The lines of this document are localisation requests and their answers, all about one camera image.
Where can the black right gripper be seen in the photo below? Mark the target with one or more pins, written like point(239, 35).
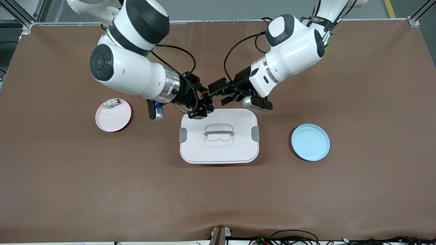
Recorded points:
point(186, 92)

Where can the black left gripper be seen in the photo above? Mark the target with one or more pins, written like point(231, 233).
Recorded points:
point(241, 80)

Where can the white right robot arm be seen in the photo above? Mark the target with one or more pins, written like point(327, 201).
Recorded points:
point(129, 71)

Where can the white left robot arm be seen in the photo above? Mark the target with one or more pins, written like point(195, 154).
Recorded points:
point(293, 47)

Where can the white lidded box grey latches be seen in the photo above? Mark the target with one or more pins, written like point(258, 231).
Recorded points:
point(218, 153)

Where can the pale pink round plate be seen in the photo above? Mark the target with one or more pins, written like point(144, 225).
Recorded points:
point(114, 120)

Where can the light blue round plate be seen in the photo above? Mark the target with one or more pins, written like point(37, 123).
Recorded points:
point(310, 143)

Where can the small green circuit board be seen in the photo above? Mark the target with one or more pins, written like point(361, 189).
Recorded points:
point(262, 241)

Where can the metal table edge bracket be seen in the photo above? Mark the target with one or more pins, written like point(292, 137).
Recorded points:
point(219, 236)

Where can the aluminium frame profile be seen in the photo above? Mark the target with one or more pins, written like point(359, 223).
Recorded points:
point(25, 19)
point(414, 21)

